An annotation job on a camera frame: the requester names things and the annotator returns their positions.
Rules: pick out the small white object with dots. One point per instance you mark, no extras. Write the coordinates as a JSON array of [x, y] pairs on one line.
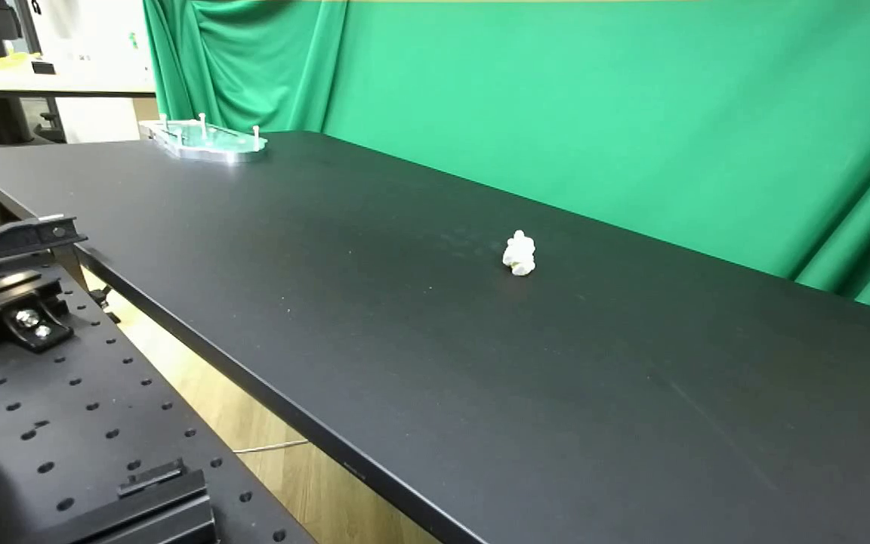
[[521, 254]]

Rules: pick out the clear acrylic plate with posts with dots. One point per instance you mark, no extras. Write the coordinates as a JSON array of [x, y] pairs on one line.
[[201, 140]]

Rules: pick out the black mounting block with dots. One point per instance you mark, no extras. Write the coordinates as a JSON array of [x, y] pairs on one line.
[[161, 511]]

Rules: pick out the green backdrop curtain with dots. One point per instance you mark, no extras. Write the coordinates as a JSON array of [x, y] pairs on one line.
[[740, 129]]

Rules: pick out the black perforated breadboard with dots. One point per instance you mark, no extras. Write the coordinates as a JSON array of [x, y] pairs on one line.
[[92, 418]]

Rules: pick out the white cabinet in background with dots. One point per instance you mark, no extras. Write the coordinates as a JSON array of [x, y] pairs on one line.
[[98, 41]]

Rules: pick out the wooden desk in background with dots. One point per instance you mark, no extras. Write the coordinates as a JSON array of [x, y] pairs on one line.
[[22, 78]]

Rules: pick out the black rail with bolt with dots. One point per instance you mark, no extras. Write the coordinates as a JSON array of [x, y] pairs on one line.
[[35, 317]]

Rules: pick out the black metal clamp bracket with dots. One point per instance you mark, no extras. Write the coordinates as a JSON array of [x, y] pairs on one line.
[[37, 238]]

